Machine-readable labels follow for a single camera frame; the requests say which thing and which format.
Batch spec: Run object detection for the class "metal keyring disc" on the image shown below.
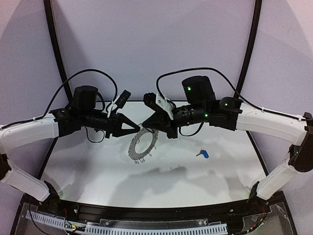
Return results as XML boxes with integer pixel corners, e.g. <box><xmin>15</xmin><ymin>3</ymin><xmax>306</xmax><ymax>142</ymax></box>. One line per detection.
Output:
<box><xmin>128</xmin><ymin>128</ymin><xmax>158</xmax><ymax>164</ymax></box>

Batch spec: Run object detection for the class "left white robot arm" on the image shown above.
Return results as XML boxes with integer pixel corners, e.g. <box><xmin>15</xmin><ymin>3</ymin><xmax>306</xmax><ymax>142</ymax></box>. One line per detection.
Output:
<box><xmin>0</xmin><ymin>85</ymin><xmax>140</xmax><ymax>203</ymax></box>

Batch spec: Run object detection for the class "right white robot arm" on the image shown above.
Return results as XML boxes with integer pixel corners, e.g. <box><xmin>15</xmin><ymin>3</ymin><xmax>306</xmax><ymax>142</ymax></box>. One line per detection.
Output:
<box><xmin>143</xmin><ymin>76</ymin><xmax>313</xmax><ymax>201</ymax></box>

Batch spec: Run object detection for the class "key with blue tag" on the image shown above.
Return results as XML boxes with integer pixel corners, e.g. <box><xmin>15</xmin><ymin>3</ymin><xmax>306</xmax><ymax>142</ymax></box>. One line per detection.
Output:
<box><xmin>196</xmin><ymin>148</ymin><xmax>209</xmax><ymax>159</ymax></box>

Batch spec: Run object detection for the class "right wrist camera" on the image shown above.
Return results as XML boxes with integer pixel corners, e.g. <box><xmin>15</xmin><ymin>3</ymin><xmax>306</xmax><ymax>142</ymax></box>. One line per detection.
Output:
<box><xmin>143</xmin><ymin>93</ymin><xmax>175</xmax><ymax>120</ymax></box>

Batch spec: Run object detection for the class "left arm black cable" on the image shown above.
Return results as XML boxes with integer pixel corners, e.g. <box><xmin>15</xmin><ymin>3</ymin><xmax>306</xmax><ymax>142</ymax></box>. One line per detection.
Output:
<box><xmin>0</xmin><ymin>68</ymin><xmax>118</xmax><ymax>143</ymax></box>

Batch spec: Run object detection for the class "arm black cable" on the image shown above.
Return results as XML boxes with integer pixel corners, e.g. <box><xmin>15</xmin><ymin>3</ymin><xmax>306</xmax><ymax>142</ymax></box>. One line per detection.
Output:
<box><xmin>0</xmin><ymin>68</ymin><xmax>118</xmax><ymax>143</ymax></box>
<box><xmin>156</xmin><ymin>67</ymin><xmax>306</xmax><ymax>135</ymax></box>

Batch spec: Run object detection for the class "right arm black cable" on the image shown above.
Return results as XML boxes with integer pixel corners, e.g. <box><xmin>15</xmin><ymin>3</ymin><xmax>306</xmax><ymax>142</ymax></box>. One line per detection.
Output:
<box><xmin>156</xmin><ymin>67</ymin><xmax>306</xmax><ymax>135</ymax></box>

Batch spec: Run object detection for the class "white slotted cable duct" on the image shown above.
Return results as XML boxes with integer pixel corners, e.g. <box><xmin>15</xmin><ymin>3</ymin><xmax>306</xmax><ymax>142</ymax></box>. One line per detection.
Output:
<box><xmin>22</xmin><ymin>211</ymin><xmax>228</xmax><ymax>235</ymax></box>

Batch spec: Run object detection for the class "left black frame post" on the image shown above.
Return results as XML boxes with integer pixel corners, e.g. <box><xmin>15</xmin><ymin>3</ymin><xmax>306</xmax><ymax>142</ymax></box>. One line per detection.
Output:
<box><xmin>43</xmin><ymin>0</ymin><xmax>73</xmax><ymax>101</ymax></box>

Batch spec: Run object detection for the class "black frame post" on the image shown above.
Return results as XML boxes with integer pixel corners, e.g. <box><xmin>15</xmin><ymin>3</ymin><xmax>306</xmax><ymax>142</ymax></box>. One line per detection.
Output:
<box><xmin>43</xmin><ymin>0</ymin><xmax>73</xmax><ymax>101</ymax></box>
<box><xmin>236</xmin><ymin>0</ymin><xmax>263</xmax><ymax>94</ymax></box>

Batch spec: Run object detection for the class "right black frame post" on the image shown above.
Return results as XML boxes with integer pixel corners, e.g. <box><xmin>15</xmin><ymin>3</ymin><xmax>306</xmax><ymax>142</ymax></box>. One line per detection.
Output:
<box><xmin>236</xmin><ymin>0</ymin><xmax>263</xmax><ymax>94</ymax></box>

